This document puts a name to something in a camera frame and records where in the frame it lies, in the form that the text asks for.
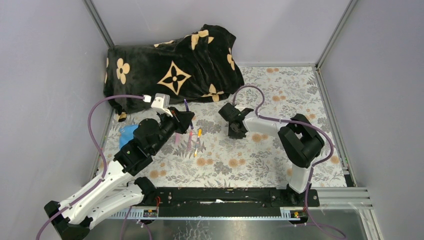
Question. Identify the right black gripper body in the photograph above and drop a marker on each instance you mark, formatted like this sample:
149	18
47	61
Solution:
232	134

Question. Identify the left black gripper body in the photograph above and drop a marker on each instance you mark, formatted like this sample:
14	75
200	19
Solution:
167	128

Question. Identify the pink highlighter pen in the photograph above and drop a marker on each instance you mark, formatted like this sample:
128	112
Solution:
177	138

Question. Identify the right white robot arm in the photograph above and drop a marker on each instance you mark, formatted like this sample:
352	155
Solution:
301	142

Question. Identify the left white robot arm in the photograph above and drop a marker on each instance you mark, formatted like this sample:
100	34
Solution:
118	186

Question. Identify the blue cartoon cloth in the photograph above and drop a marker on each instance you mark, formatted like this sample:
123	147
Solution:
126	133

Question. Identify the black floral plush blanket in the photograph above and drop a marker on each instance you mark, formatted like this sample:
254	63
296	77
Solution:
198	67

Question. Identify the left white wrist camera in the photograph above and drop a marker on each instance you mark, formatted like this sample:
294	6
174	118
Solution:
159	103

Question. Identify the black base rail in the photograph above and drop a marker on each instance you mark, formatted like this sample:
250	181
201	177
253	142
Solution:
227	202

